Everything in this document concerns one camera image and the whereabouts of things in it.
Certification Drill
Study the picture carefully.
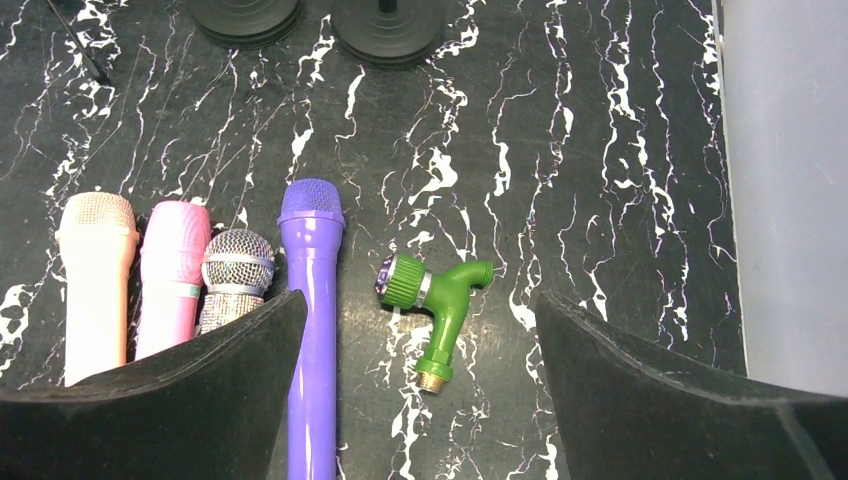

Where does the purple microphone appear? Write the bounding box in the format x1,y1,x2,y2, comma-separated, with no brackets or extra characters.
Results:
277,178,345,479

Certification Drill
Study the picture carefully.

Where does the pink microphone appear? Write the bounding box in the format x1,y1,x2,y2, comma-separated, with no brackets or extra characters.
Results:
134,200,211,361

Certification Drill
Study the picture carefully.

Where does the black round-base clip stand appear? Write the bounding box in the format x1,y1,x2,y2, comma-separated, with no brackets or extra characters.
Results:
331,0,445,70

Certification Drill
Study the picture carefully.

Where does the green plastic tool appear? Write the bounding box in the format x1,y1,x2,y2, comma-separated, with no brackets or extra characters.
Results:
374,253,494,395

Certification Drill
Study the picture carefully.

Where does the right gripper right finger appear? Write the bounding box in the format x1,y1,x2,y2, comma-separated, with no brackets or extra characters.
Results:
535,292,847,479

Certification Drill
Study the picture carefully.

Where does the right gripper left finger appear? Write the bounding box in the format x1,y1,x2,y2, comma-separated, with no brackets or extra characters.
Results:
1,291,308,479

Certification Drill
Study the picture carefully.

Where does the rhinestone glitter microphone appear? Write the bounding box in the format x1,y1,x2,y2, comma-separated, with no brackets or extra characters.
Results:
199,229,275,334

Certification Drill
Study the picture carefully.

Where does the peach microphone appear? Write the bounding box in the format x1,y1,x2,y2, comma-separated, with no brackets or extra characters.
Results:
55,191,140,387

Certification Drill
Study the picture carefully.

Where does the black round-base shock-mount stand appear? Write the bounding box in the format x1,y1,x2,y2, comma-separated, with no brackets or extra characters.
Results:
185,0,305,50

